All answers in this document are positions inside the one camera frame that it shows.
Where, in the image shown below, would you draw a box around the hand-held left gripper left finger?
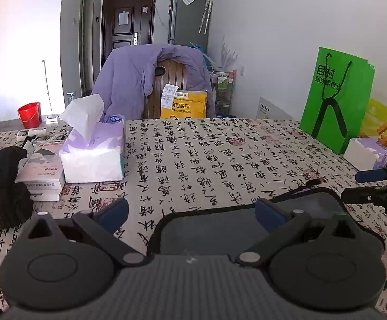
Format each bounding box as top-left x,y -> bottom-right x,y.
22,198 -> 147,268

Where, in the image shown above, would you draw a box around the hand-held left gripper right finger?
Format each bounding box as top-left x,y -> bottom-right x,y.
237,198 -> 364,267

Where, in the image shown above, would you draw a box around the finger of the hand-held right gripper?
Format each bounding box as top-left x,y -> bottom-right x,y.
341,177 -> 387,207
355,164 -> 387,183

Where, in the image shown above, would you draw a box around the small white purple box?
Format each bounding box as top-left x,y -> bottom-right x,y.
343,137 -> 387,171

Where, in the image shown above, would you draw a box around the purple white tissue pack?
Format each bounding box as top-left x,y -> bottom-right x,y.
59,94 -> 126,184

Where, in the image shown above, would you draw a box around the yellow plastic bag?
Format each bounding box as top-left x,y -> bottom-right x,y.
360,98 -> 387,151

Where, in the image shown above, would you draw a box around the green paper bag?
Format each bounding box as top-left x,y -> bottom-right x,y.
299,47 -> 376,154

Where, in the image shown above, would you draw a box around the calligraphy printed tablecloth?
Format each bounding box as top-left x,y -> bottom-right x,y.
0,117 -> 387,320

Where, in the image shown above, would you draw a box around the white printed box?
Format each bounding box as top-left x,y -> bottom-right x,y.
15,142 -> 66,185

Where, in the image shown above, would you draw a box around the white flat panel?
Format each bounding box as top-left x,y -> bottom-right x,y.
256,96 -> 303,121

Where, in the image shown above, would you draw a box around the black cloth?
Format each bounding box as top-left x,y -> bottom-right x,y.
0,146 -> 34,230

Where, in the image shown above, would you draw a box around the white remote control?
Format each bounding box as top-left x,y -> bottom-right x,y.
16,128 -> 46,141

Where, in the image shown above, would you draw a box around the red bucket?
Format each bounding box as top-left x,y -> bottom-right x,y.
17,103 -> 41,129

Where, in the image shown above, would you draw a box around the yellow paper bag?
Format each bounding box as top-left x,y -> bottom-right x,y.
160,83 -> 209,119

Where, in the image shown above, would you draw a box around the metal trolley rack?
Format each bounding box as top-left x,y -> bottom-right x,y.
213,69 -> 238,118

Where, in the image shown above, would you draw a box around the purple jacket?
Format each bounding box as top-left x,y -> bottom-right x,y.
92,44 -> 217,121

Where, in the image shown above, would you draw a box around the brown wooden chair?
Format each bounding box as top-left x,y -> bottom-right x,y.
145,58 -> 197,119

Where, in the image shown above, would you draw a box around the pale dried flowers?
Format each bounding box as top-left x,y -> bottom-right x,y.
220,37 -> 240,71

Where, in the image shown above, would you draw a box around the blue plastic bag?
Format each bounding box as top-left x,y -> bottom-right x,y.
189,42 -> 215,71

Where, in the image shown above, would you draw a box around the dark brown door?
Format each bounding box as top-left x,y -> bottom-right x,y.
101,0 -> 156,74

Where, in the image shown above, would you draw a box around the grey refrigerator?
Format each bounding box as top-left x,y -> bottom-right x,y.
168,0 -> 214,54

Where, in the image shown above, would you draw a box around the clear folded umbrella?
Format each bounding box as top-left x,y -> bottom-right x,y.
198,0 -> 213,34

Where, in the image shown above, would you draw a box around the white cable tangle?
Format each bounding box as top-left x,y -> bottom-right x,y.
22,125 -> 72,155

